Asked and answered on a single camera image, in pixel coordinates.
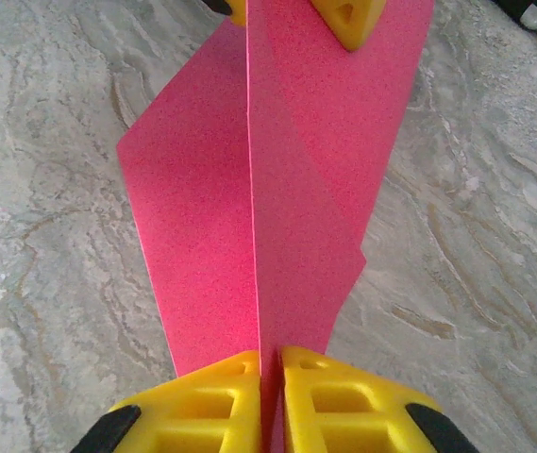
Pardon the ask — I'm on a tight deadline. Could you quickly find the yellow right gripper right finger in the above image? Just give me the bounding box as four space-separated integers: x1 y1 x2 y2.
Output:
280 345 467 453

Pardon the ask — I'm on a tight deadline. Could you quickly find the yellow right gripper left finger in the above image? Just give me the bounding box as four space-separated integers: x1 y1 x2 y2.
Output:
69 349 262 453

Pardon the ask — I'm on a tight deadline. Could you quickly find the pink paper sheet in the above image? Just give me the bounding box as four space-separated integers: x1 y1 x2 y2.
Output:
115 0 437 453

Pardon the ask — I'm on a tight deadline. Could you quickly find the black hard case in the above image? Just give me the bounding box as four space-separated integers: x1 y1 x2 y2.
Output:
492 0 537 32

